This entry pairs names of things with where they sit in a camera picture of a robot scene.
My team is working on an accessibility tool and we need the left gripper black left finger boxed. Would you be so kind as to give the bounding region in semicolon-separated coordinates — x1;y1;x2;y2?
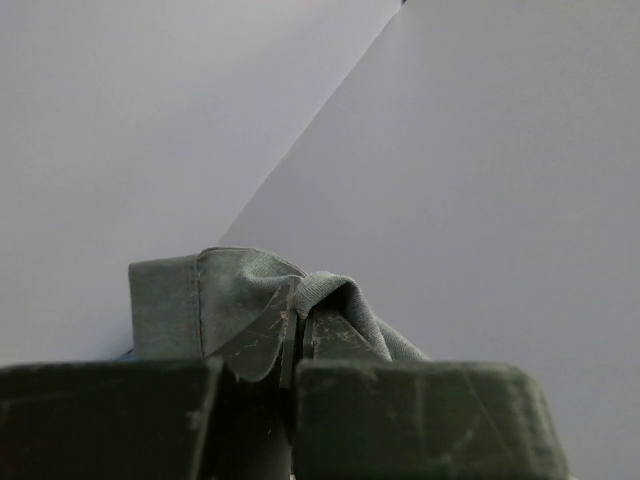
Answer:
1;282;297;479

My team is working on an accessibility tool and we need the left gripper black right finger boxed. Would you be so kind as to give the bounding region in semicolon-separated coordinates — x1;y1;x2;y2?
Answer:
294;313;570;479

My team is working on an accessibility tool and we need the grey long sleeve shirt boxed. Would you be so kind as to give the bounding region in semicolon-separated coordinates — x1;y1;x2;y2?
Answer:
125;247;428;361

